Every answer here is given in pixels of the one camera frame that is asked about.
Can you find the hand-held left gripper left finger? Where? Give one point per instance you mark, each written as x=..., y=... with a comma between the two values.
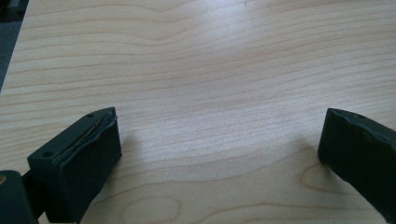
x=81, y=161

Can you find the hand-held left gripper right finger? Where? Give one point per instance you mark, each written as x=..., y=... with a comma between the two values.
x=361, y=149

